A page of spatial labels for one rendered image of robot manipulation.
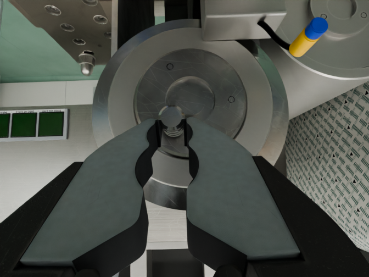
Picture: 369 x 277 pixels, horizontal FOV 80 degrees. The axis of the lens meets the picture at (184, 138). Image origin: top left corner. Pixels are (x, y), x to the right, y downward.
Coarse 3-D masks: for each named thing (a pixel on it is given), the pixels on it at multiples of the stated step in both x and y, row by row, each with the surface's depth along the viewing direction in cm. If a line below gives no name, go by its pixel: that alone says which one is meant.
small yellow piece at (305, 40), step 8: (264, 24) 14; (312, 24) 10; (320, 24) 10; (272, 32) 13; (304, 32) 11; (312, 32) 10; (320, 32) 10; (280, 40) 13; (296, 40) 12; (304, 40) 11; (312, 40) 11; (288, 48) 13; (296, 48) 12; (304, 48) 12; (296, 56) 12
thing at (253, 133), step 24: (144, 48) 16; (168, 48) 16; (216, 48) 16; (240, 48) 16; (120, 72) 16; (240, 72) 16; (264, 72) 16; (120, 96) 15; (264, 96) 15; (120, 120) 15; (264, 120) 15; (168, 168) 15
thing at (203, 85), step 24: (192, 48) 15; (144, 72) 15; (168, 72) 15; (192, 72) 15; (216, 72) 15; (144, 96) 15; (168, 96) 15; (192, 96) 15; (216, 96) 15; (240, 96) 15; (144, 120) 14; (216, 120) 14; (240, 120) 14; (168, 144) 14
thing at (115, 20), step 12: (120, 0) 20; (132, 0) 25; (144, 0) 33; (120, 12) 20; (132, 12) 25; (144, 12) 33; (120, 24) 20; (132, 24) 24; (144, 24) 32; (132, 36) 24
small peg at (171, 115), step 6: (168, 108) 12; (174, 108) 12; (180, 108) 12; (162, 114) 12; (168, 114) 12; (174, 114) 12; (180, 114) 12; (162, 120) 12; (168, 120) 12; (174, 120) 12; (180, 120) 12; (162, 126) 12; (168, 126) 12; (174, 126) 12; (180, 126) 12; (168, 132) 13; (174, 132) 12; (180, 132) 13
